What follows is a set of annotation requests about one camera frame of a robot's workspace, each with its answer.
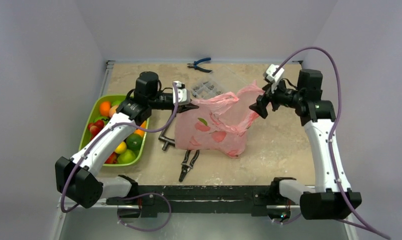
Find clear compartment screw box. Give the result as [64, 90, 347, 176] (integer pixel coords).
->
[190, 66, 249, 100]

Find blue handled pliers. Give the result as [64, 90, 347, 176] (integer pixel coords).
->
[187, 57, 212, 73]

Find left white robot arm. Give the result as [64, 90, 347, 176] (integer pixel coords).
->
[55, 71, 196, 213]

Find fake yellow lemon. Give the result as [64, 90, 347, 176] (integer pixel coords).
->
[114, 141, 127, 155]

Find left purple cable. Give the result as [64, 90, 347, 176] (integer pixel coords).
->
[60, 82, 180, 232]

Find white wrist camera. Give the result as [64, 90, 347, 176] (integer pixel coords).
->
[263, 64, 285, 84]
[173, 81, 191, 106]

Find dark metal clamp tool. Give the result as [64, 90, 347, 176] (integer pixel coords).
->
[158, 122, 175, 152]

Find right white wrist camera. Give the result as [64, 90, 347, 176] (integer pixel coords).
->
[263, 64, 285, 84]

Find green plastic fruit tray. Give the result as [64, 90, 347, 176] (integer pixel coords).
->
[79, 94, 146, 167]

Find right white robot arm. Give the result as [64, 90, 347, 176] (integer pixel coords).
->
[249, 65, 362, 220]

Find fake green apple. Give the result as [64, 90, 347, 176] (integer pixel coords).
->
[117, 149, 136, 164]

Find fake red apple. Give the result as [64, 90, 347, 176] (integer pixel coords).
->
[105, 152, 118, 165]

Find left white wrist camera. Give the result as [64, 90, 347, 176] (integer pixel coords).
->
[173, 81, 191, 106]

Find fake peach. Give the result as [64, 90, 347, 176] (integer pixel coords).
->
[108, 105, 118, 118]

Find black handled wire stripper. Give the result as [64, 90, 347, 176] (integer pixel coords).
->
[179, 150, 200, 183]

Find pink plastic bag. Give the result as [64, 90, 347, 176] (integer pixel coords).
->
[174, 81, 264, 158]

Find fake orange carrot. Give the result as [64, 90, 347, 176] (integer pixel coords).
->
[134, 121, 147, 138]

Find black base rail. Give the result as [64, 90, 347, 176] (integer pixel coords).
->
[106, 185, 297, 220]

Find fake dark green lime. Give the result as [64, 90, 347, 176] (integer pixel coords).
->
[126, 133, 143, 151]

